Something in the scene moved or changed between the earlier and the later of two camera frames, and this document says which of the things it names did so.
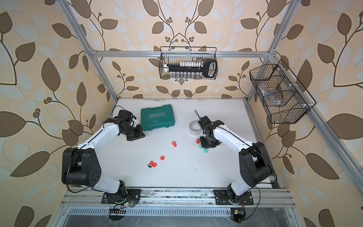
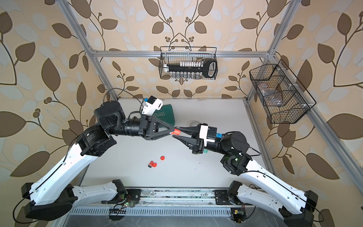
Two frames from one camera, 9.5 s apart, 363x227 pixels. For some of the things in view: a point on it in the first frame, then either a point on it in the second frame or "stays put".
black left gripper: x=138 y=134 → x=147 y=127
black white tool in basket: x=207 y=68 stays put
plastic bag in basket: x=271 y=96 stays put
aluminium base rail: x=267 y=203 stays put
